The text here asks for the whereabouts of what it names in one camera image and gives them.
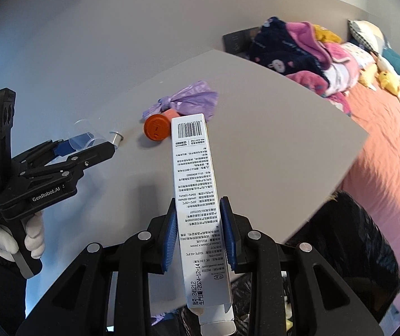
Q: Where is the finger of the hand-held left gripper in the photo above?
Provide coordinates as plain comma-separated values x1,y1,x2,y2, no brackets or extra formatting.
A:
11,133,93,169
18,141,117,190

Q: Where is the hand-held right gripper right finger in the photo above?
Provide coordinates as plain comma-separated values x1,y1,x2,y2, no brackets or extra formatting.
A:
220,197,384,336

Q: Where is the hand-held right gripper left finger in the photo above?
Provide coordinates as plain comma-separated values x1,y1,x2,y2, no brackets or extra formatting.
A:
16,198,186,336

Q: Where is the clear plastic cup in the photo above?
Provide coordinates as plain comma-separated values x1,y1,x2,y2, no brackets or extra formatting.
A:
65,119,125,155

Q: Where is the long white carton box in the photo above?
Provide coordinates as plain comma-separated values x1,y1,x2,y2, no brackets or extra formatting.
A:
171,114,237,336

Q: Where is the trash bin with black bag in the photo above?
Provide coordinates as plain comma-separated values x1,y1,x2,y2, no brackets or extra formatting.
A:
151,191,400,336

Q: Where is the person's left hand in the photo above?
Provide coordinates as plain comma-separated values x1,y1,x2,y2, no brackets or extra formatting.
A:
0,212,46,262

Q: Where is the orange cap bottle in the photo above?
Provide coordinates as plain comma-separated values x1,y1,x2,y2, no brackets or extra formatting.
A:
143,108,179,143

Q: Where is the purple plastic bag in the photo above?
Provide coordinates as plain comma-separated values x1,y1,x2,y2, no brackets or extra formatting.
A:
142,80,219,123

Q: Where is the bed with pink sheet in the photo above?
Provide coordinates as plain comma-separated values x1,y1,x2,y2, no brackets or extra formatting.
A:
336,84,400,317

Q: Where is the navy printed blanket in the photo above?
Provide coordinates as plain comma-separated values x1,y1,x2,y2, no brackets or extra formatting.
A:
248,16,330,82

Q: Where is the light pink printed blanket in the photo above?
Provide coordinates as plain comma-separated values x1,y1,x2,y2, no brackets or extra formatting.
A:
322,42,360,94

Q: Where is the pink fleece blanket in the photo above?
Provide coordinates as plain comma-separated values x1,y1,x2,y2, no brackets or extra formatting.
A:
286,22,353,117

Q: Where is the pale yellow plush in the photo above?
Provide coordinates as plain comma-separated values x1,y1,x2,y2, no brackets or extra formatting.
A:
357,64,377,90

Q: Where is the yellow duck plush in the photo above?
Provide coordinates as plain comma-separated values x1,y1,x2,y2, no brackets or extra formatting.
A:
376,71,400,95

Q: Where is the white printed pillow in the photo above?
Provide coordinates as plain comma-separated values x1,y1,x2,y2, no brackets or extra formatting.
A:
343,42,375,69

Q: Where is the yellow cloth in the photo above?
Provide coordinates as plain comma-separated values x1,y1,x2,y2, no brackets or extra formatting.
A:
312,24,342,45

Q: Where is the checkered pillow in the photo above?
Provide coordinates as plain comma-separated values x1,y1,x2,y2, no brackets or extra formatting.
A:
347,19,386,57

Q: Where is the dark wall socket panel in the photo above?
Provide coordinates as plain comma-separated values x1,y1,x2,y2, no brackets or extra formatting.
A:
223,26,260,55

